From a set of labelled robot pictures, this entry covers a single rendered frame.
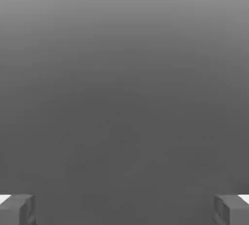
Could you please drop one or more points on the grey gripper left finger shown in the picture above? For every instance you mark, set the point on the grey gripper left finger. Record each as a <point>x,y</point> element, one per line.
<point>13,211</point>

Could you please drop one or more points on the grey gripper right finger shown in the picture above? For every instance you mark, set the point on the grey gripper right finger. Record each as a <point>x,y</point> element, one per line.
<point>235,212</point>

